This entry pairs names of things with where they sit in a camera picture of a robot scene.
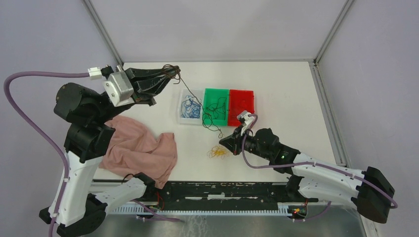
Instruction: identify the blue cable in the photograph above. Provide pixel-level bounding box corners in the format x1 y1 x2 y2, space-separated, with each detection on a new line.
181 95 202 119

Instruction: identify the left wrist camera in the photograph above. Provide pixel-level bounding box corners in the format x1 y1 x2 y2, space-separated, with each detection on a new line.
103 65 134 107

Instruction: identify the pink cloth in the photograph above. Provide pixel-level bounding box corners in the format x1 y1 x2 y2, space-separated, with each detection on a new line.
99 116 177 189

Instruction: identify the cable bundle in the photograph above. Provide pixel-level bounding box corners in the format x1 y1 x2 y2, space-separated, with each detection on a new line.
207 145 230 160

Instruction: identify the red plastic bin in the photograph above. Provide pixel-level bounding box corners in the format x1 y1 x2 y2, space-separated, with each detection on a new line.
227 89 254 127

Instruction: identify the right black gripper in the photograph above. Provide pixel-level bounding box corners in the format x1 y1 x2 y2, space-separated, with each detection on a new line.
219 124 271 160

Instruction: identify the black thin cable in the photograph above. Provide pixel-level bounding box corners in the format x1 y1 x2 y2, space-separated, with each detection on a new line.
205 96 229 122

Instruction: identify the green plastic bin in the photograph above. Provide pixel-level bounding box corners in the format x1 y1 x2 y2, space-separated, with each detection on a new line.
203 88 229 126

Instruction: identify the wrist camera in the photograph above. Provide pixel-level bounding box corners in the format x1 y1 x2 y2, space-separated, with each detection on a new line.
103 65 134 107
237 110 258 136

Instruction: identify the clear plastic bin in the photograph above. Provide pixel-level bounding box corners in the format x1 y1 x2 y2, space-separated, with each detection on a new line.
176 88 204 126

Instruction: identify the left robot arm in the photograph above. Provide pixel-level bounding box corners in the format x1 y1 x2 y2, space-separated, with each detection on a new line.
39 64 180 237

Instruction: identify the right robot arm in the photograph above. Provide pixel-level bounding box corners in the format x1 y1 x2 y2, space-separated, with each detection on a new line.
219 127 396 224

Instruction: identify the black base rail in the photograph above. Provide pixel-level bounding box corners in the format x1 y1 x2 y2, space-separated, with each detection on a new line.
138 181 318 211

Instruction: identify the brown cable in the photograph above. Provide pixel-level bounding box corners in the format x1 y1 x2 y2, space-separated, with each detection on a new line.
162 64 224 139

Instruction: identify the white cable duct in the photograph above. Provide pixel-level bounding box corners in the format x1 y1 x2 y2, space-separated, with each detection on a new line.
111 202 292 217

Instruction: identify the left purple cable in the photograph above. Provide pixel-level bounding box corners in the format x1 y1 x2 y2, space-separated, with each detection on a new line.
3 71 186 237

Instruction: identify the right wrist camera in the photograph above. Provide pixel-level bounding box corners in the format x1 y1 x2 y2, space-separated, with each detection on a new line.
237 110 258 136

